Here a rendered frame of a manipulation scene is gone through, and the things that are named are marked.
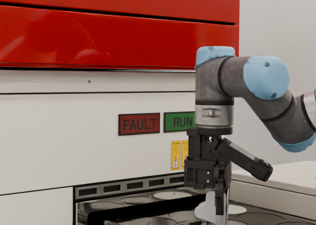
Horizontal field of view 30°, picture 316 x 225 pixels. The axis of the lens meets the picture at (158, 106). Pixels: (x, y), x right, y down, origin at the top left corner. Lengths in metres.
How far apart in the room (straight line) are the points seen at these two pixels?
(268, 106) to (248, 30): 2.73
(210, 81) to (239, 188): 0.48
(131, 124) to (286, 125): 0.39
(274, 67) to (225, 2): 0.47
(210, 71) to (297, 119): 0.18
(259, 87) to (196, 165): 0.21
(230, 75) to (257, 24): 2.80
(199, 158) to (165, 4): 0.38
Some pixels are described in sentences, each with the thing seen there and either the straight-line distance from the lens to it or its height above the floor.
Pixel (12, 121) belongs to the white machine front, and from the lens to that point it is 1.19.
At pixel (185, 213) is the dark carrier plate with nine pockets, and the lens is 1.36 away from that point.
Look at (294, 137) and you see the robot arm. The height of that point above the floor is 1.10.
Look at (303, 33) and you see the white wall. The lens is 4.21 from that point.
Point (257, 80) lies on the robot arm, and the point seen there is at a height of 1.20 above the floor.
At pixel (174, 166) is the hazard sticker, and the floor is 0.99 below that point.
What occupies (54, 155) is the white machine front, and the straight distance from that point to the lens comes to 1.24.
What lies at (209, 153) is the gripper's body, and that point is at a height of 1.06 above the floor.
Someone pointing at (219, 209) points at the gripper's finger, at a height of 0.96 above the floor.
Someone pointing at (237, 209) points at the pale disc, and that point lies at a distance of 1.42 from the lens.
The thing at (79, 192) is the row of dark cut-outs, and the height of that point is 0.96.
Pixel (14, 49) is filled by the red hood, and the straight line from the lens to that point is 1.13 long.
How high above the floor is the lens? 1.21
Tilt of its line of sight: 3 degrees down
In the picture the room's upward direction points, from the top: 1 degrees clockwise
